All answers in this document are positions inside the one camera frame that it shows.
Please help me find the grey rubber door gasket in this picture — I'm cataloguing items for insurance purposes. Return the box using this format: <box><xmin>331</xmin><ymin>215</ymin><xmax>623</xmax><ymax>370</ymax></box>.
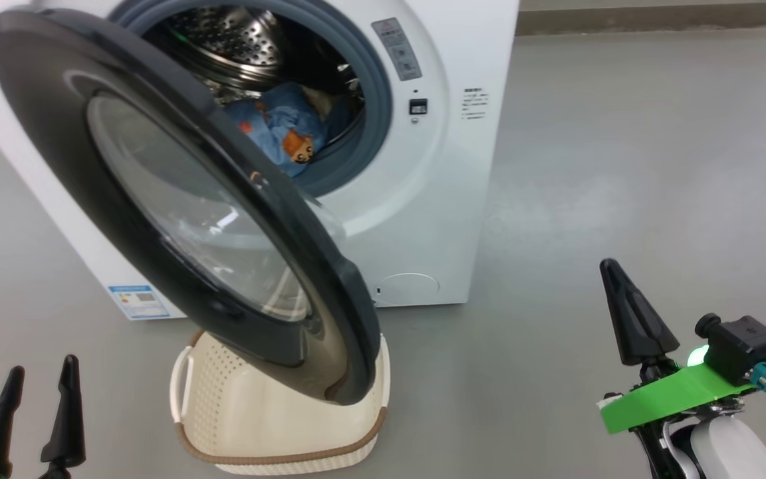
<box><xmin>109</xmin><ymin>0</ymin><xmax>394</xmax><ymax>198</ymax></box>

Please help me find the steel perforated drum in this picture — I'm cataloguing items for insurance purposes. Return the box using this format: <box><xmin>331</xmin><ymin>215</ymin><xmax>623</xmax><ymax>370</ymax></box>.
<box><xmin>157</xmin><ymin>5</ymin><xmax>364</xmax><ymax>107</ymax></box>

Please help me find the cream perforated laundry basket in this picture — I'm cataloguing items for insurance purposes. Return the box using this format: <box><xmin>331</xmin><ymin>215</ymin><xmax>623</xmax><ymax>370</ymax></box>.
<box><xmin>170</xmin><ymin>331</ymin><xmax>391</xmax><ymax>476</ymax></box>

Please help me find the cream cloth garment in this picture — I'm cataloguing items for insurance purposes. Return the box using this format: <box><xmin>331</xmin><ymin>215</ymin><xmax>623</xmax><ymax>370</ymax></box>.
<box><xmin>300</xmin><ymin>85</ymin><xmax>347</xmax><ymax>120</ymax></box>

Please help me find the white front-load washing machine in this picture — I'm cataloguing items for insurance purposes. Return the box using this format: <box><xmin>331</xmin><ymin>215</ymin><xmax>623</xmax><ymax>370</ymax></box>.
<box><xmin>0</xmin><ymin>0</ymin><xmax>520</xmax><ymax>321</ymax></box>

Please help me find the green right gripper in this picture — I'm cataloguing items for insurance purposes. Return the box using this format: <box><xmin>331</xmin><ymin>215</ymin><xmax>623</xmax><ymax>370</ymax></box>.
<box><xmin>599</xmin><ymin>259</ymin><xmax>756</xmax><ymax>434</ymax></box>

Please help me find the small printed text label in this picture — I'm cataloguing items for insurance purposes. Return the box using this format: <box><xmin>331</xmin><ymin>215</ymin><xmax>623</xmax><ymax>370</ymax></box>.
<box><xmin>461</xmin><ymin>86</ymin><xmax>489</xmax><ymax>120</ymax></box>

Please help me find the blue bear-print garment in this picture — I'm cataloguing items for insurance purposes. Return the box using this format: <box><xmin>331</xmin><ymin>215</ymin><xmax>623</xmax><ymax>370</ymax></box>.
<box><xmin>223</xmin><ymin>82</ymin><xmax>357</xmax><ymax>179</ymax></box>

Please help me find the black round glass door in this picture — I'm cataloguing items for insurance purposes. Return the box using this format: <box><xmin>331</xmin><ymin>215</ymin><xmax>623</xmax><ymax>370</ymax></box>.
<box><xmin>0</xmin><ymin>5</ymin><xmax>382</xmax><ymax>406</ymax></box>

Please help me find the round white filter cover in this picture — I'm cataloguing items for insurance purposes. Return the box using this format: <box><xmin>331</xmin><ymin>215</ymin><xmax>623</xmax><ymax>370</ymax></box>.
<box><xmin>376</xmin><ymin>273</ymin><xmax>440</xmax><ymax>307</ymax></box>

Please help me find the blue energy label sticker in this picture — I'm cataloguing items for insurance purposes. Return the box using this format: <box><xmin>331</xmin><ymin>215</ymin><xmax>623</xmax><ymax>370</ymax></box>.
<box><xmin>108</xmin><ymin>285</ymin><xmax>170</xmax><ymax>321</ymax></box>

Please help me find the grey warning sticker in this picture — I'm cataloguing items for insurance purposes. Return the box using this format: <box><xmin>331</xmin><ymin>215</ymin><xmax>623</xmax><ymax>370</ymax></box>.
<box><xmin>371</xmin><ymin>17</ymin><xmax>423</xmax><ymax>82</ymax></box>

